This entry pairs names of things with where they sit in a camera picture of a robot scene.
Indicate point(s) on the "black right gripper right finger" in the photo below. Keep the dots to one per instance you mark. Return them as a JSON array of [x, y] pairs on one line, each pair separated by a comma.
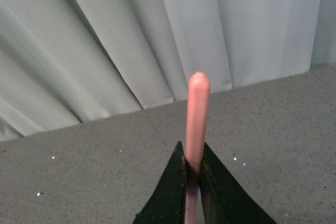
[[223, 198]]

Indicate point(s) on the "grey pleated curtain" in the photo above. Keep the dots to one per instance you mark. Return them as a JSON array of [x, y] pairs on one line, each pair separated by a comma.
[[65, 62]]

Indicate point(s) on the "pink chopstick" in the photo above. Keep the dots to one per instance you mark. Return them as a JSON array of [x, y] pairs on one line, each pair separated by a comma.
[[197, 108]]

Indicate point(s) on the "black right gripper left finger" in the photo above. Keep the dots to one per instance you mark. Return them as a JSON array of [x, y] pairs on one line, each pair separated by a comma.
[[167, 203]]

